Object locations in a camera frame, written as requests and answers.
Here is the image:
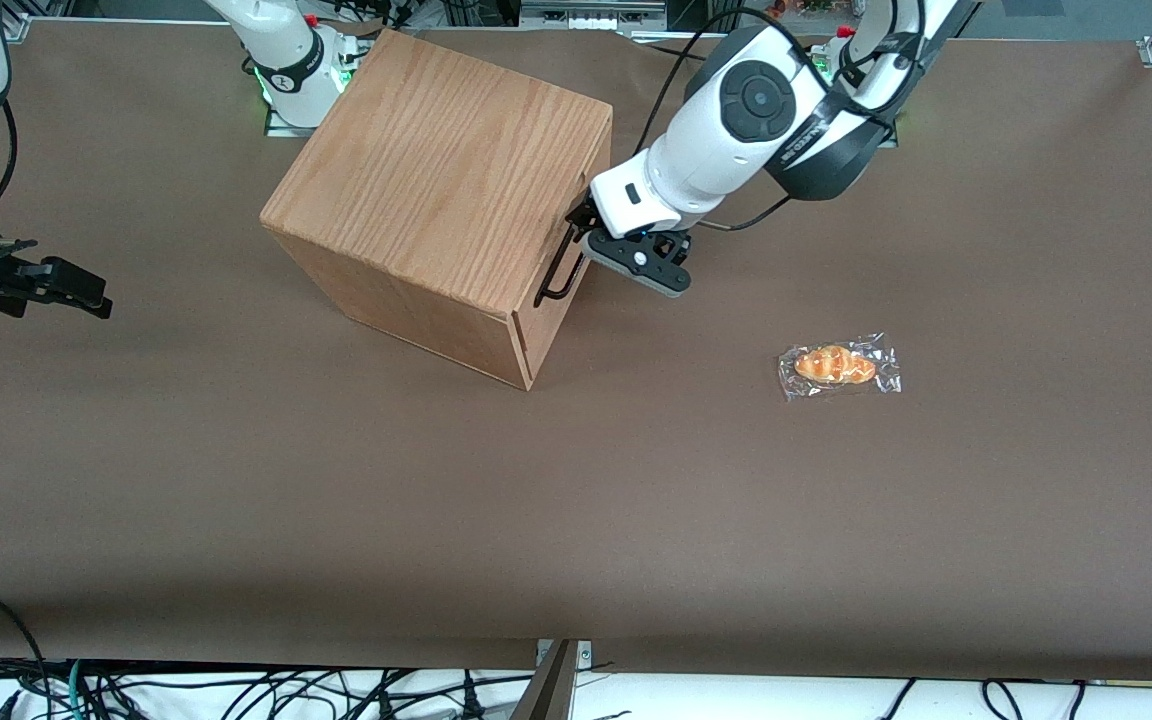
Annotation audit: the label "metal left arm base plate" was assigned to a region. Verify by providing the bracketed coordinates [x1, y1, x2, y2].
[806, 50, 903, 150]

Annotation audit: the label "bread in clear wrapper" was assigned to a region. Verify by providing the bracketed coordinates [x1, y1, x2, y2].
[778, 331, 903, 403]

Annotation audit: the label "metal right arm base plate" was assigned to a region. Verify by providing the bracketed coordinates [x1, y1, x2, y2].
[263, 40, 377, 139]

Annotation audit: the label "wooden drawer cabinet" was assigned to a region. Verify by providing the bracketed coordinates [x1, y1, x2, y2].
[260, 28, 615, 392]

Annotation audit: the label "wooden drawer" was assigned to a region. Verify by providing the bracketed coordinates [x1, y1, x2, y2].
[514, 135, 614, 353]

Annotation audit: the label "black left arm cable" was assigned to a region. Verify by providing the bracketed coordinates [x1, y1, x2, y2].
[633, 5, 929, 233]

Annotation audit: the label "tangled black cables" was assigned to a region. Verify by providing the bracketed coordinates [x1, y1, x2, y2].
[86, 665, 537, 720]

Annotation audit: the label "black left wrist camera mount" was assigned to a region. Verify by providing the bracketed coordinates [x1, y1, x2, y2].
[581, 228, 694, 299]

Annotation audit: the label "metal camera bracket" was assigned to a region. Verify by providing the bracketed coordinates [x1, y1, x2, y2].
[510, 638, 594, 720]

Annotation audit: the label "grey equipment box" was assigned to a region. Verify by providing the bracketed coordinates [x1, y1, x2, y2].
[518, 0, 668, 32]

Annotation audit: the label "black metal drawer handle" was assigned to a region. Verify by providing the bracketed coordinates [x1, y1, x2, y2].
[533, 215, 587, 307]

